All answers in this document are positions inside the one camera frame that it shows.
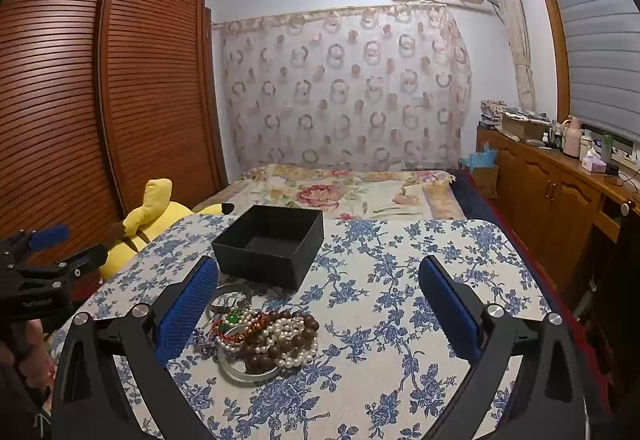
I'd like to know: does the grey window blind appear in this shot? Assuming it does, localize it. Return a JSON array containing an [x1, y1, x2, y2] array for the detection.
[[542, 0, 640, 141]]

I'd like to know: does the brown slatted wooden wardrobe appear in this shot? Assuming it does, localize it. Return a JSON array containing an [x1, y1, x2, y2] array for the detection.
[[0, 0, 228, 271]]

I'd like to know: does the ring patterned sheer curtain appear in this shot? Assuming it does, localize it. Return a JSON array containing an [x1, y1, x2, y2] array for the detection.
[[220, 3, 473, 172]]

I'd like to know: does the pink thermos jug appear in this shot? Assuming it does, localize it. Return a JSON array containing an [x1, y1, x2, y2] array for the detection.
[[562, 116, 584, 157]]

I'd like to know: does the dark blue blanket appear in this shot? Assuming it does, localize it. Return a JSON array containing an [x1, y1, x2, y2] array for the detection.
[[446, 169, 503, 222]]

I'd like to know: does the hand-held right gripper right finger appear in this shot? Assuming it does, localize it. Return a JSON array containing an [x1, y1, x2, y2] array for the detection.
[[417, 255, 586, 440]]

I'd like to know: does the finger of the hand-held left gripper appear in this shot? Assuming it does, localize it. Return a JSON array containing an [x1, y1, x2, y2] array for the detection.
[[17, 244, 109, 278], [0, 225, 71, 261]]

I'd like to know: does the blue plastic bag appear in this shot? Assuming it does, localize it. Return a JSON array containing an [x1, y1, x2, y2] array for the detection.
[[459, 143, 500, 170]]

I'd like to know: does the person's left hand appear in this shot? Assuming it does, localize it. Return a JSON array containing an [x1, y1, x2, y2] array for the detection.
[[15, 319, 55, 393]]

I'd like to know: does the red cord bracelet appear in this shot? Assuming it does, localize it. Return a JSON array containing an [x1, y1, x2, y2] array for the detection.
[[212, 319, 262, 347]]

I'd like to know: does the brown wooden bead bracelet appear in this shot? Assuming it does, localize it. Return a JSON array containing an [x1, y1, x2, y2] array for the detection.
[[242, 311, 321, 375]]

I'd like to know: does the black square box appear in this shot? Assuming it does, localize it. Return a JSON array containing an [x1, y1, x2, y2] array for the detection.
[[211, 205, 325, 292]]

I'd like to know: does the blue floral tablecloth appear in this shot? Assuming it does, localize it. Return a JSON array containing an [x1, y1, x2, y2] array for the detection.
[[47, 214, 553, 440]]

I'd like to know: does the white pearl necklace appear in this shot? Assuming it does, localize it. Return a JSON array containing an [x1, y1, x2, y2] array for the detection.
[[215, 310, 319, 372]]

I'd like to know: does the floral bed blanket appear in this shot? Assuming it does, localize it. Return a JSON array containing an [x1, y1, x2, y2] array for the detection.
[[192, 163, 458, 221]]

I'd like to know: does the pink tissue box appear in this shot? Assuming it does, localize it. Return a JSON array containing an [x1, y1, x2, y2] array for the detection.
[[581, 147, 606, 173]]

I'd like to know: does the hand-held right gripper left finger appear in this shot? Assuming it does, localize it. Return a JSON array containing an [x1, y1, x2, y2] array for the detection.
[[51, 255, 221, 440]]

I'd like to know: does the yellow plush toy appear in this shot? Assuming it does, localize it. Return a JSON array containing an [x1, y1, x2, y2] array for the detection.
[[100, 179, 236, 280]]

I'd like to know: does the flat cardboard box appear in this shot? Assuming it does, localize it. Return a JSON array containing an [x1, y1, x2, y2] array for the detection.
[[501, 113, 549, 141]]

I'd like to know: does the tied beige window curtain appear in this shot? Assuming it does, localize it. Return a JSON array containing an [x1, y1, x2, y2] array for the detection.
[[487, 0, 538, 112]]

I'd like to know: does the long wooden cabinet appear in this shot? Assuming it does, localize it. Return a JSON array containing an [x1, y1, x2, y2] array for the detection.
[[475, 125, 640, 316]]

